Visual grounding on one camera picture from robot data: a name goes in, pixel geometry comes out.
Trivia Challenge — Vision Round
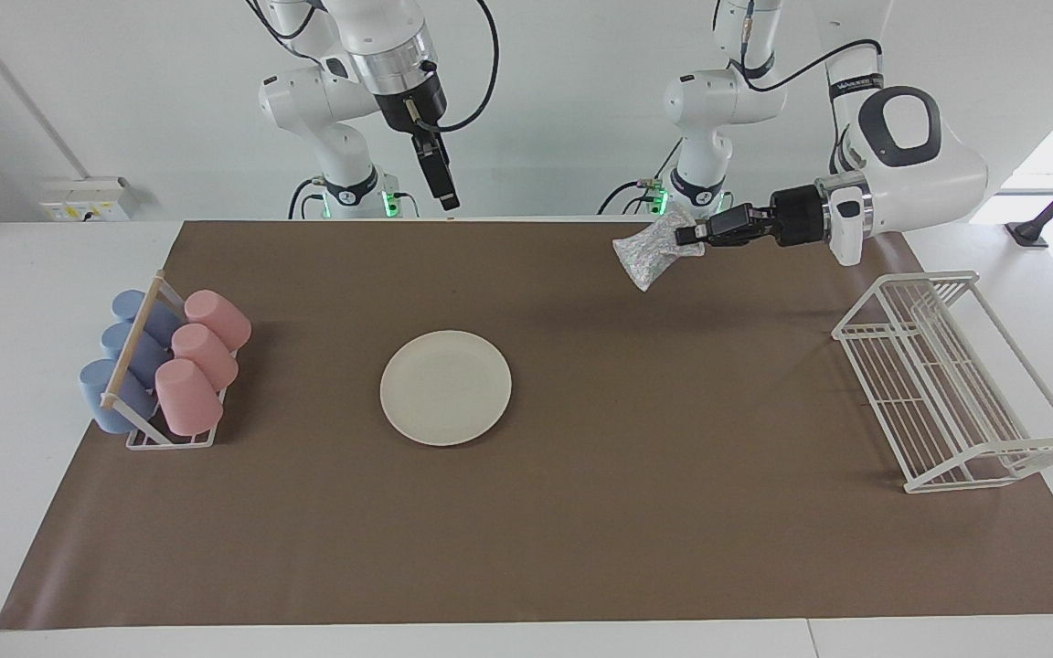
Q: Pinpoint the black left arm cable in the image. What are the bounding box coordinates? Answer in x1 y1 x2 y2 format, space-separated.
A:
714 0 884 92

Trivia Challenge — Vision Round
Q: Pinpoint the black right base cable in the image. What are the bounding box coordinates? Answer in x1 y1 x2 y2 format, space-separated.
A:
287 176 326 220

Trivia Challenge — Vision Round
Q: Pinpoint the blue plastic cup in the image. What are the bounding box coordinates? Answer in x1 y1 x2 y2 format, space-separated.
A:
101 322 171 387
79 358 160 434
112 290 185 346

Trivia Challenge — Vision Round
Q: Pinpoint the white wire dish rack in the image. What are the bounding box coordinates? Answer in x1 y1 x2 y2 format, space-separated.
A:
832 271 1053 494

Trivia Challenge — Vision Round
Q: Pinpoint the pink plastic cup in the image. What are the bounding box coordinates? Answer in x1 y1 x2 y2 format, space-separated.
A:
171 324 239 392
184 290 252 352
154 358 224 437

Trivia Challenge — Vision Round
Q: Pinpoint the white wall socket box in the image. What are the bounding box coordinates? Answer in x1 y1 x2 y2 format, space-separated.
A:
40 176 134 222

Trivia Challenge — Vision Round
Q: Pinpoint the black base cable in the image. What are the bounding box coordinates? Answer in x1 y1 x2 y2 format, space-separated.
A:
287 176 326 220
597 137 685 217

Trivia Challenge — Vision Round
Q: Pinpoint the brown table mat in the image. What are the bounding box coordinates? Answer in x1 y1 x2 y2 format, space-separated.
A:
0 219 1053 631

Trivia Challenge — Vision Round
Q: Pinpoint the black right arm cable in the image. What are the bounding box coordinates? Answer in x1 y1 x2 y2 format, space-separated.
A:
431 0 500 134

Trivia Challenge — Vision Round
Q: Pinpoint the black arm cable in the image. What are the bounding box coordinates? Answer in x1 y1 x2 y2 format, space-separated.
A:
431 0 500 134
714 0 884 92

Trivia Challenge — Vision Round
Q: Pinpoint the cream round plate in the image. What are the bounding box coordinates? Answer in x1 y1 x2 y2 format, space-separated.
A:
380 330 513 448

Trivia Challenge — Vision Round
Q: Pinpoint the white cup holder rack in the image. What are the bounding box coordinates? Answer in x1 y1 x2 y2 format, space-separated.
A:
100 271 239 451

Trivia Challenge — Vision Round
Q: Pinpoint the black left base cable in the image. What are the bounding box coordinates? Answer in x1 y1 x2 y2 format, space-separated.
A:
597 137 685 217

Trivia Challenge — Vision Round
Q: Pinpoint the crinkled clear plastic bag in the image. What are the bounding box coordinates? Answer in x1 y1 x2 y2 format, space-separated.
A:
612 201 706 293

